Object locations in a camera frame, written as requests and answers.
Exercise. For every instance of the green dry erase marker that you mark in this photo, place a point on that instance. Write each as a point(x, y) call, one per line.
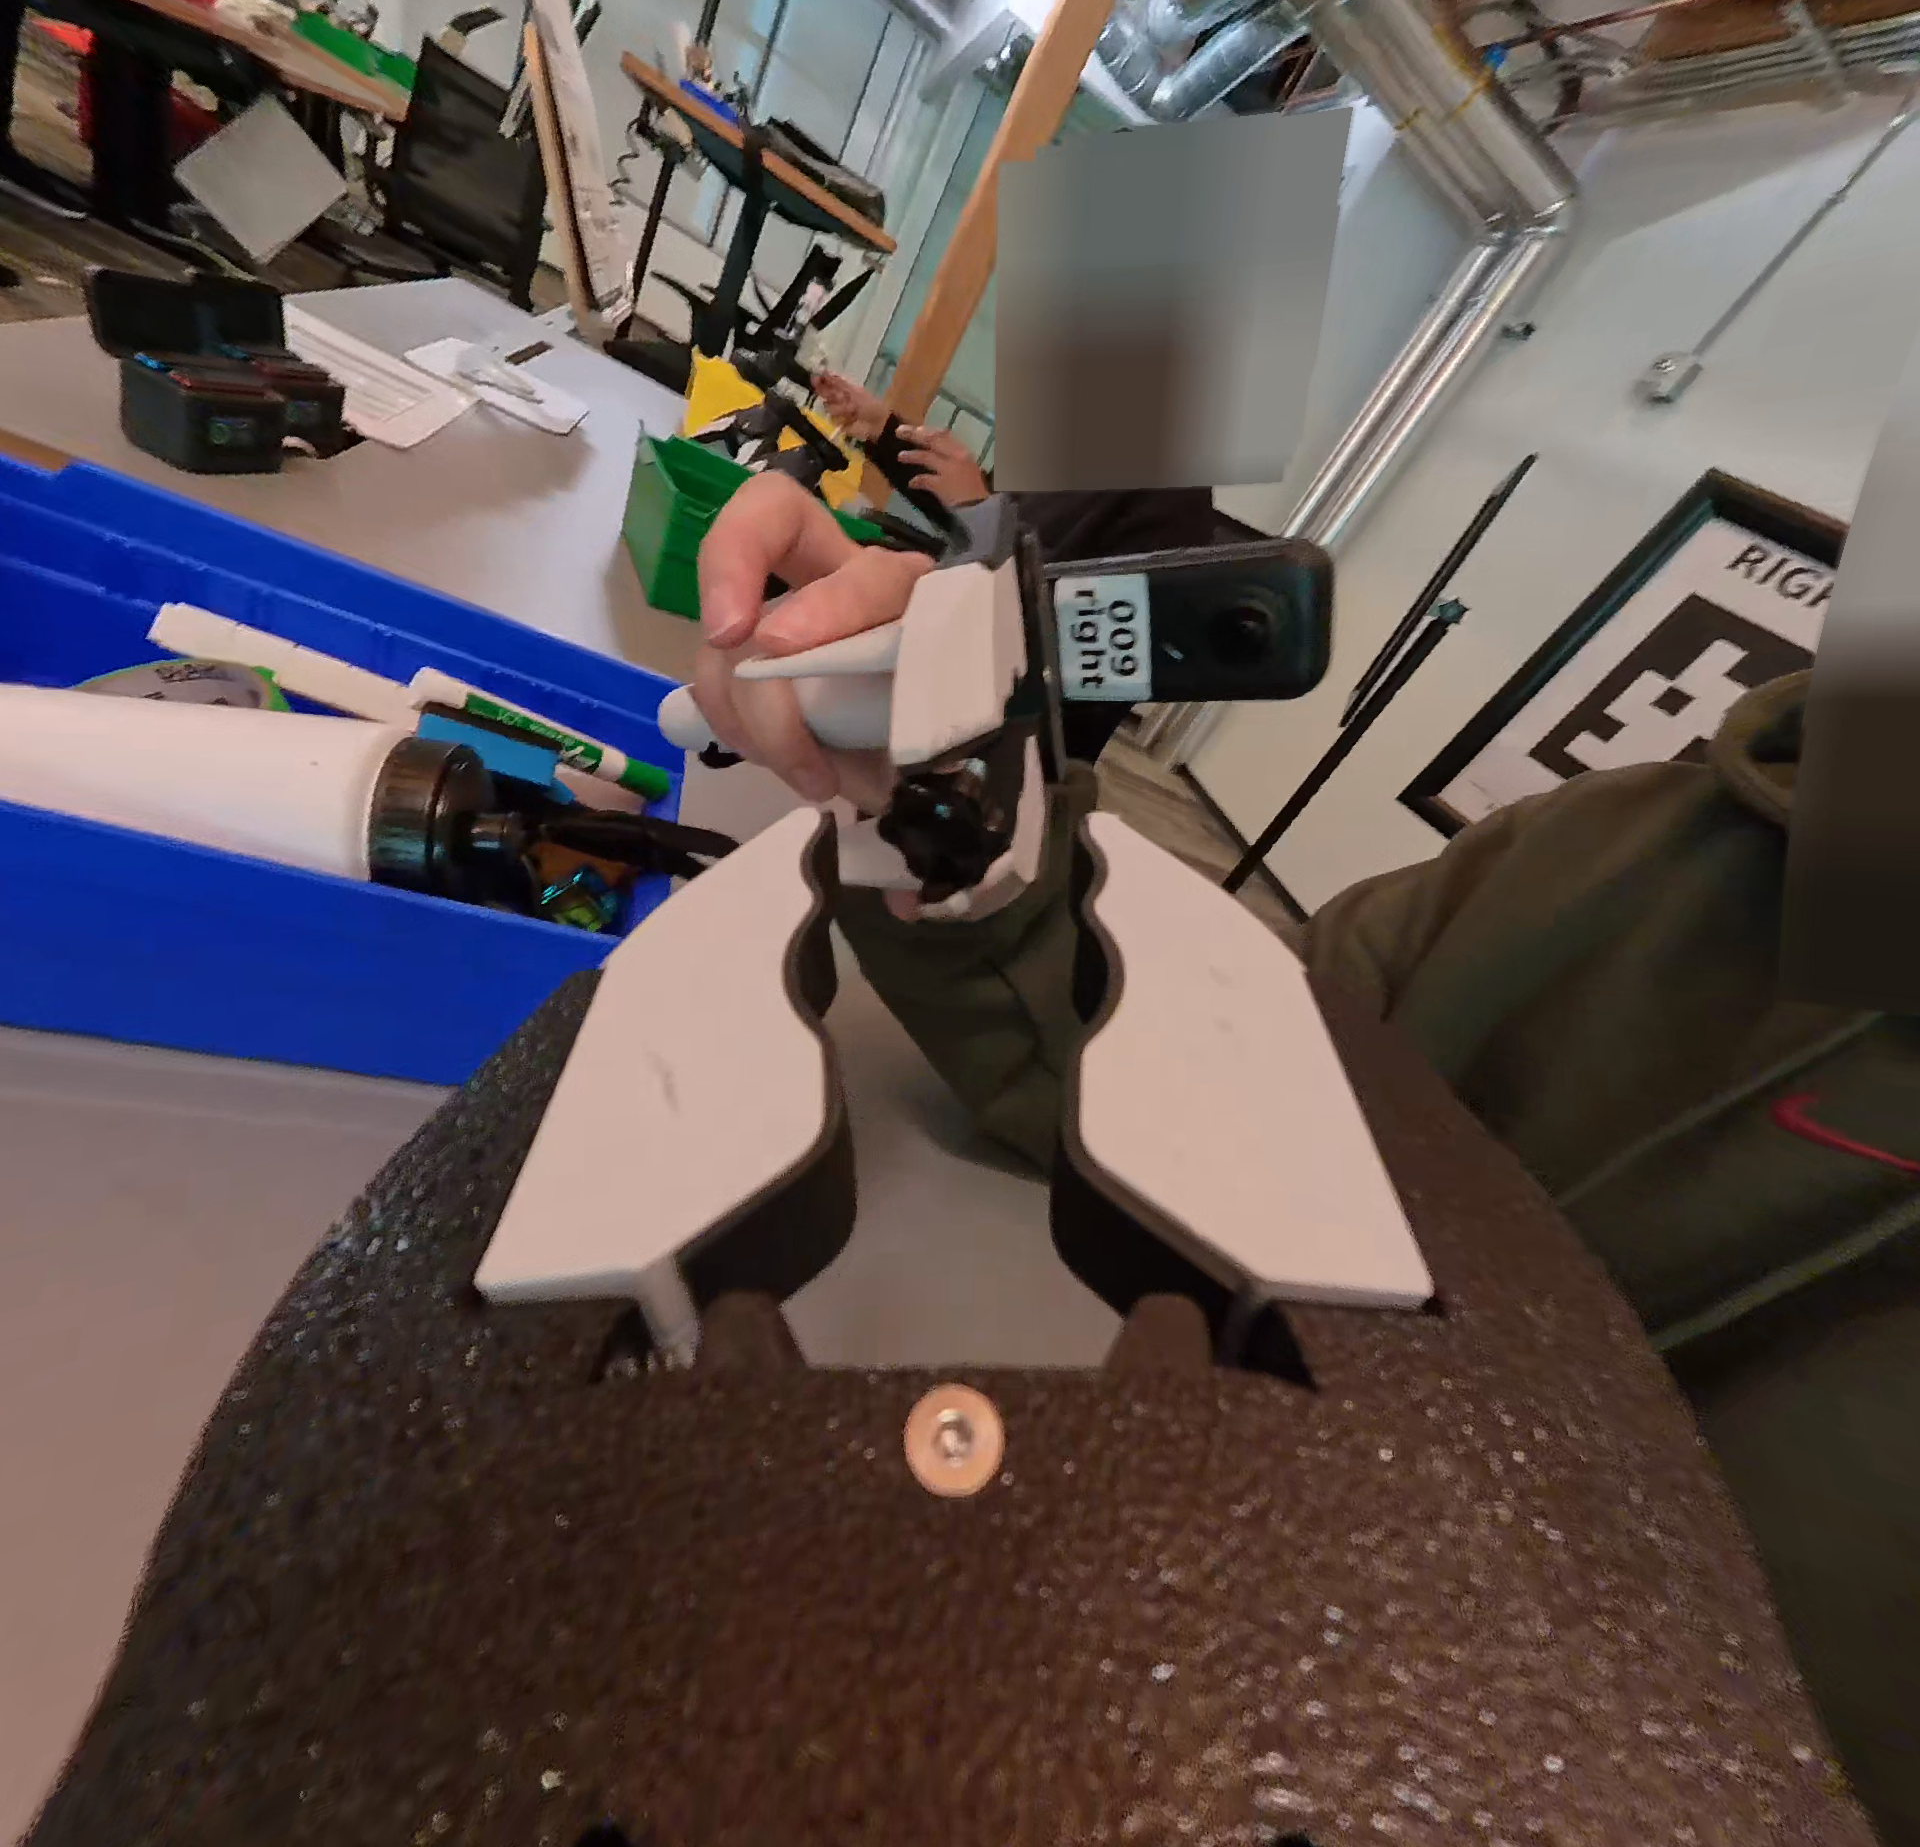
point(519, 723)

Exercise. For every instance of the light blue case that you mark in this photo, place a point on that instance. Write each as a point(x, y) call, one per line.
point(497, 767)

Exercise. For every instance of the black easel stand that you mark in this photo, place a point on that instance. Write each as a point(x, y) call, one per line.
point(1440, 588)

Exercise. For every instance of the silver vertical pipe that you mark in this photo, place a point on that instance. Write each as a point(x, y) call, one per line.
point(1424, 362)

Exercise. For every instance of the grey board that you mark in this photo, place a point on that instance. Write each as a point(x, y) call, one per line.
point(262, 175)

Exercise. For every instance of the person's right hand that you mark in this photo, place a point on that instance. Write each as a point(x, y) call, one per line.
point(796, 573)

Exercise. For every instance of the white paper sheets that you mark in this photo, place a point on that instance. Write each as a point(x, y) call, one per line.
point(374, 378)

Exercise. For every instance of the black equipment case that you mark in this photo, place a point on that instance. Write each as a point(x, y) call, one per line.
point(193, 430)

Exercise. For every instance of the silver round elbow duct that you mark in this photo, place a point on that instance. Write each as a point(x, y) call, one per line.
point(1201, 64)

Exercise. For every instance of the yellow plastic bin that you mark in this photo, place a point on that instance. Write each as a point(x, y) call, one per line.
point(718, 399)

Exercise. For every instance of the green plastic bin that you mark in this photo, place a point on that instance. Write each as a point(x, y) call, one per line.
point(668, 542)

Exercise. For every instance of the wooden support post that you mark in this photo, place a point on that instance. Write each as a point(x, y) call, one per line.
point(1020, 138)

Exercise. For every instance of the person's torso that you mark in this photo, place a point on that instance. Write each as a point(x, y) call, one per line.
point(1800, 1429)

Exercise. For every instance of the long wooden workbench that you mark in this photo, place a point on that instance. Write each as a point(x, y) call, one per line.
point(224, 17)

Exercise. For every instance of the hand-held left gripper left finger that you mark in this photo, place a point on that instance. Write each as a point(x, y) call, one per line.
point(674, 1098)

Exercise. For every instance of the printed instruction sheet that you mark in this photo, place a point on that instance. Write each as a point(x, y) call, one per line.
point(576, 155)

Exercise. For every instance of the white cylinder black cap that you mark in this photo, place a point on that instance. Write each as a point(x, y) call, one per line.
point(180, 767)

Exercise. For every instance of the black knob thumb screw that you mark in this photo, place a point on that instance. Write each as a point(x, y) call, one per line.
point(940, 828)

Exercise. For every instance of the white plastic stick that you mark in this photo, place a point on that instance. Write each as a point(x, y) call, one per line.
point(257, 645)

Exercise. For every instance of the black framed tag sign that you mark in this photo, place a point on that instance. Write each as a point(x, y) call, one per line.
point(1649, 710)

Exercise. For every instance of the wooden top standing desk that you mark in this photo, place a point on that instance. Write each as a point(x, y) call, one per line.
point(781, 175)

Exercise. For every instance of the wooden clipboard board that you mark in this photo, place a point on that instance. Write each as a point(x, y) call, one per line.
point(545, 166)

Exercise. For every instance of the green tape roll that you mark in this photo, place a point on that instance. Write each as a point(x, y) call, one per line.
point(180, 676)

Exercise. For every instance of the blue plastic bin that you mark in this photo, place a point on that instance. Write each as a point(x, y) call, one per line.
point(224, 949)

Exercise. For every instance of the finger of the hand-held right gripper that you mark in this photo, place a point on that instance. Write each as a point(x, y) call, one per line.
point(1027, 828)
point(960, 661)

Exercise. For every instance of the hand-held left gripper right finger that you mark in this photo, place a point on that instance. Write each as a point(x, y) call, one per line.
point(1245, 1128)

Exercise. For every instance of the shiny green metal clip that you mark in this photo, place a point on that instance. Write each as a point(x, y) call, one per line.
point(576, 902)

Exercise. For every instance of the black office chair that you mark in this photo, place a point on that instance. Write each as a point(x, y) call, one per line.
point(466, 166)

